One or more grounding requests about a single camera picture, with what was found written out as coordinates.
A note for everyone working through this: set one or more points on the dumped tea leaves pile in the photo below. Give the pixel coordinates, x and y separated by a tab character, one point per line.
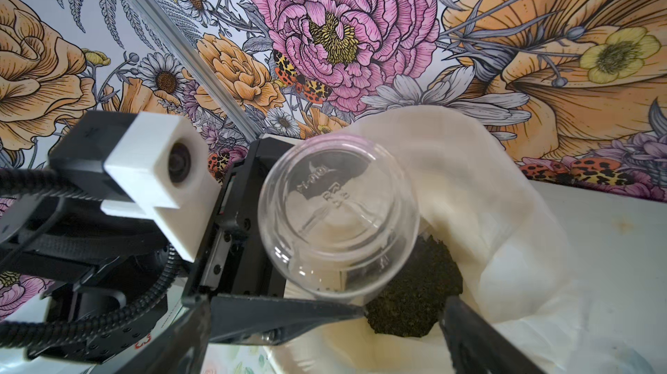
410	305

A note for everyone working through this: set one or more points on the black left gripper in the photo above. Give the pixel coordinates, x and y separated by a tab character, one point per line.
232	260

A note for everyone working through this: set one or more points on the aluminium corner post left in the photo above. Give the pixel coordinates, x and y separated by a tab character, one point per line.
181	36

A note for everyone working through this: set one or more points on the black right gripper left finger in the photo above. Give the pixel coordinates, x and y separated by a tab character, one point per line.
179	349

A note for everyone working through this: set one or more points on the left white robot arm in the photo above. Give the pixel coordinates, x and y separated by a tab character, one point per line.
112	274

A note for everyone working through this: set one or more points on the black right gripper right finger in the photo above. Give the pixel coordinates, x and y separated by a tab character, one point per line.
476	347

